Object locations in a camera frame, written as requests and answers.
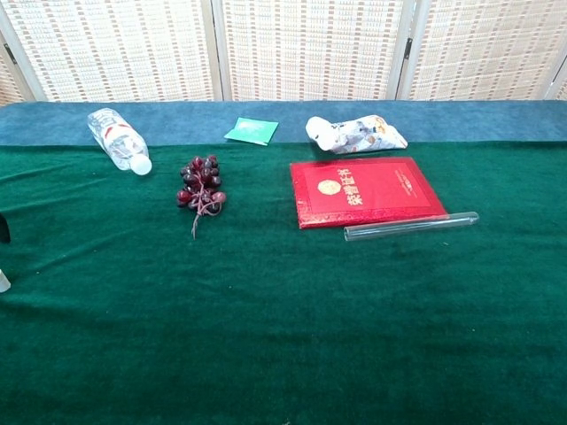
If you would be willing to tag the woven bamboo screen panel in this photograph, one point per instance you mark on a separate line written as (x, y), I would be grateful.
(483, 48)
(310, 48)
(9, 86)
(561, 88)
(115, 48)

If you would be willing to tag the red certificate book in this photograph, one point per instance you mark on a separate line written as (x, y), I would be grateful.
(363, 190)

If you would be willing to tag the clear plastic water bottle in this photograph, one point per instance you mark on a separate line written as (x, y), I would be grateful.
(117, 139)

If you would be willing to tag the dark red grape bunch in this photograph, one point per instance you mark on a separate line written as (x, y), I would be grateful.
(201, 177)

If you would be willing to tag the dark green velvet cloth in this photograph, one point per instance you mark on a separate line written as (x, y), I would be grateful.
(283, 319)

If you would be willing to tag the white crumpled snack bag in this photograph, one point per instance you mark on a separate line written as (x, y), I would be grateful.
(354, 135)

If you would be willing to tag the blue table cover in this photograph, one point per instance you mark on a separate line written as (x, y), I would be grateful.
(465, 121)

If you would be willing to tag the transparent glass test tube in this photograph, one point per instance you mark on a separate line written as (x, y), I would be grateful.
(412, 226)

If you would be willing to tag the green paper packet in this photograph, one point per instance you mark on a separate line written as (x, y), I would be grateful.
(251, 130)

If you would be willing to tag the black screen hinge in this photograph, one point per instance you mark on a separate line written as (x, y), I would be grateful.
(408, 46)

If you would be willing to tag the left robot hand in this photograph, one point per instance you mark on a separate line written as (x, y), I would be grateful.
(4, 228)

